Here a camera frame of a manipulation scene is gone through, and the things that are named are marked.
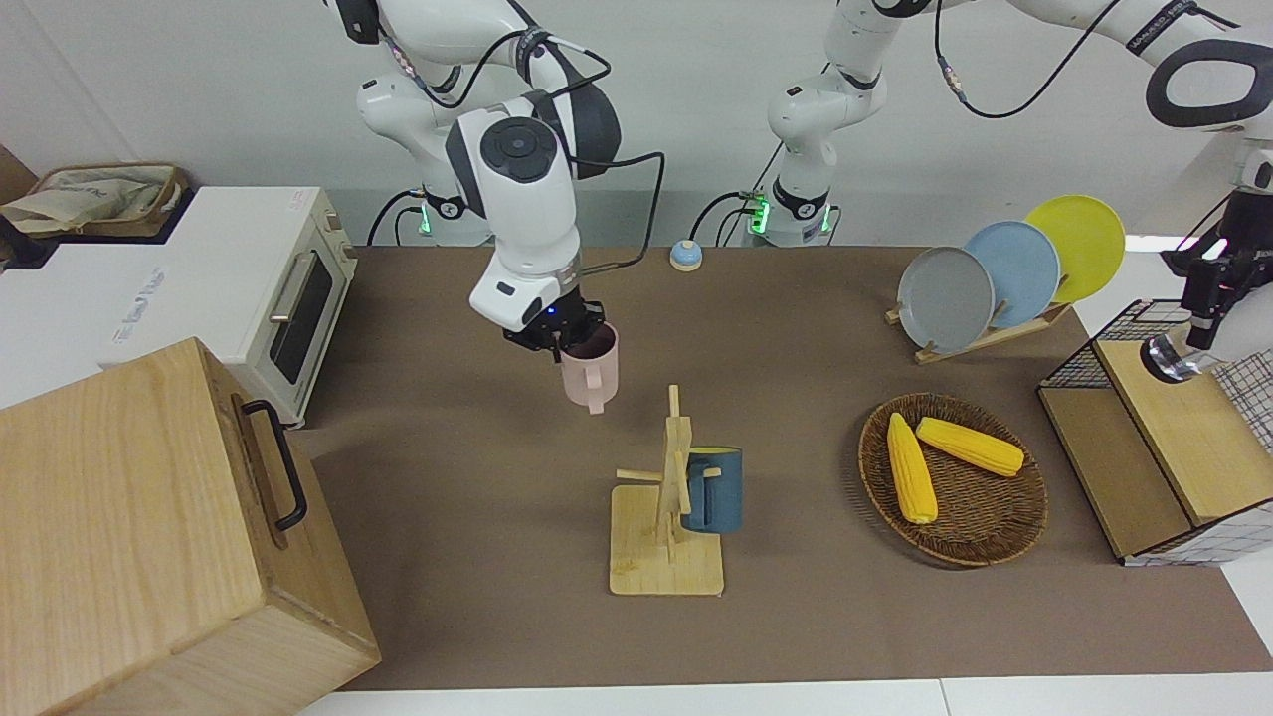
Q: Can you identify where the light blue plate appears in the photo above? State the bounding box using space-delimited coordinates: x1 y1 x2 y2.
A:
963 221 1062 329

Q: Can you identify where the pink mug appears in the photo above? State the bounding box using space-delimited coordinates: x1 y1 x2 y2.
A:
559 323 620 416

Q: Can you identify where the grey plate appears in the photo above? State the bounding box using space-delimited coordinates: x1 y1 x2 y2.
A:
897 246 996 354

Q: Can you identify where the brown cardboard sheet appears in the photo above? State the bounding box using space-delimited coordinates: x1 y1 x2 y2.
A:
0 144 38 205

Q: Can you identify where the black left base cable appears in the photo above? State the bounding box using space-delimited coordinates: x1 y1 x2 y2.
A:
714 199 765 248
688 189 762 248

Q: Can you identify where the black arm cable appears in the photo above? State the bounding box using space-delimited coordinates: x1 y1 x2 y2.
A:
933 0 1244 120
383 28 665 279

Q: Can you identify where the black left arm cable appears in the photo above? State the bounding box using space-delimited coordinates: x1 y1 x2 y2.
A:
933 0 1244 120

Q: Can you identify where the brown wicker basket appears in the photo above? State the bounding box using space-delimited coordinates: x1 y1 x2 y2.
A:
858 393 1049 570

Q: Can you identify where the white crumpled bag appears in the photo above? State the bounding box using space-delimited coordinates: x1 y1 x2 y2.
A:
5 169 165 232

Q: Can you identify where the wooden mug tree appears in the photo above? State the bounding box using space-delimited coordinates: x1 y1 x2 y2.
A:
609 385 725 598

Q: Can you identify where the white toaster oven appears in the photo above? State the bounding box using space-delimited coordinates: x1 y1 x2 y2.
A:
0 186 359 429

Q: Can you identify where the yellow corn cob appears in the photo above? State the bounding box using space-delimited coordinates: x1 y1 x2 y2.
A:
887 413 939 525
915 417 1025 477

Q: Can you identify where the brown table mat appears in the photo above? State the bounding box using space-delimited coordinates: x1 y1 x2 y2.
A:
288 246 1273 692

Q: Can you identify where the black plastic object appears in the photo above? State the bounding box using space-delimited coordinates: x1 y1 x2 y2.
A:
0 214 56 271

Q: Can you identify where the black cabinet handle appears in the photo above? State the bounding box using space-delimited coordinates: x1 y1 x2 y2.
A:
242 399 309 532

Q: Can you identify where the black base cable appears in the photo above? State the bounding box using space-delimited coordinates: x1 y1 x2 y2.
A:
714 199 765 248
688 189 762 248
366 187 429 248

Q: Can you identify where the yellow plate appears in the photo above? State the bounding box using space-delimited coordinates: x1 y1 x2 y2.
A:
1024 195 1127 304

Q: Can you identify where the dark blue mug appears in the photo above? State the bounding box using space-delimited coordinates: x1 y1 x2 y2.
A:
681 447 744 535

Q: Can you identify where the wooden plate rack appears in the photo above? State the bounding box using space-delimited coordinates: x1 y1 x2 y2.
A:
885 298 1075 366

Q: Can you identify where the black right base cable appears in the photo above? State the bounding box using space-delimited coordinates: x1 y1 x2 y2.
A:
366 187 429 248

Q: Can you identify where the wooden drawer cabinet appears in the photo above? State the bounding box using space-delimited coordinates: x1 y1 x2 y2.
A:
0 336 382 716

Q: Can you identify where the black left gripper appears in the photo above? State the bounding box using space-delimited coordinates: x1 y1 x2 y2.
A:
1183 189 1273 351

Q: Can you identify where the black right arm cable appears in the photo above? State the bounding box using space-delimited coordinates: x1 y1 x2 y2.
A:
383 28 665 279

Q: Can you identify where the black wire shelf with boards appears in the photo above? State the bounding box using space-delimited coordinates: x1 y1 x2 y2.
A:
1037 298 1273 568

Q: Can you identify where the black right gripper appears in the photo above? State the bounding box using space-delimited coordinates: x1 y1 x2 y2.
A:
502 290 606 366

